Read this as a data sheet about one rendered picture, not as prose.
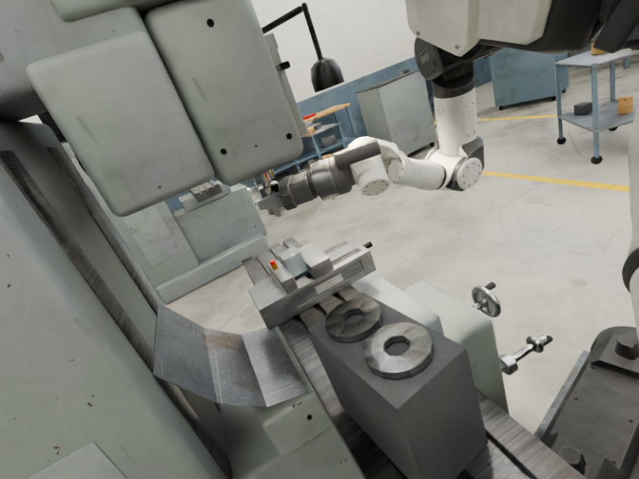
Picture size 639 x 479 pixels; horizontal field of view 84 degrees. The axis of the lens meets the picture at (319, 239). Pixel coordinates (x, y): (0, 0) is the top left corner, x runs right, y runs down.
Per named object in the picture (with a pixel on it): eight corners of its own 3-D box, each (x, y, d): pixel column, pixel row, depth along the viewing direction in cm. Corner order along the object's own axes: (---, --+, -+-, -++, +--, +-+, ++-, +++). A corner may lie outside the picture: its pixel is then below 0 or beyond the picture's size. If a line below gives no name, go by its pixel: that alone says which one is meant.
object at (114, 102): (206, 168, 87) (152, 56, 77) (219, 179, 65) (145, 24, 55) (129, 200, 82) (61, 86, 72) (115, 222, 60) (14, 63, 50)
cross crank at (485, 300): (484, 301, 128) (479, 275, 123) (513, 316, 117) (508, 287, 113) (450, 323, 124) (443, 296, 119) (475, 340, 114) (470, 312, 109)
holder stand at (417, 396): (389, 366, 69) (359, 283, 62) (490, 443, 51) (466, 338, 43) (340, 406, 65) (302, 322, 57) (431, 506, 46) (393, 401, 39)
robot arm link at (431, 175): (385, 180, 88) (438, 188, 98) (412, 193, 80) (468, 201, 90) (398, 137, 85) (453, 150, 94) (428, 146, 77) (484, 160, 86)
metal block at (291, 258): (300, 262, 104) (293, 245, 102) (308, 270, 99) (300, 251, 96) (284, 271, 103) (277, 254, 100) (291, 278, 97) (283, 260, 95)
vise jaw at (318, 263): (314, 253, 110) (310, 242, 108) (334, 269, 97) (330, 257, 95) (297, 261, 109) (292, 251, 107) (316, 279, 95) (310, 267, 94)
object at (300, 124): (302, 133, 83) (268, 36, 75) (309, 133, 79) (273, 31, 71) (287, 140, 82) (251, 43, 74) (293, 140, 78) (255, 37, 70)
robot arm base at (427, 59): (493, 70, 78) (473, 28, 80) (522, 29, 66) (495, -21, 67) (430, 96, 79) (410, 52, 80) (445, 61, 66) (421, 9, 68)
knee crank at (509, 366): (542, 335, 118) (540, 321, 115) (559, 345, 112) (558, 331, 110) (493, 370, 113) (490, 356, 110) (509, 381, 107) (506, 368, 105)
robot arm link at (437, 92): (473, 74, 84) (468, 9, 76) (494, 82, 76) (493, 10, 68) (426, 93, 84) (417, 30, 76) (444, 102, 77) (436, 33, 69)
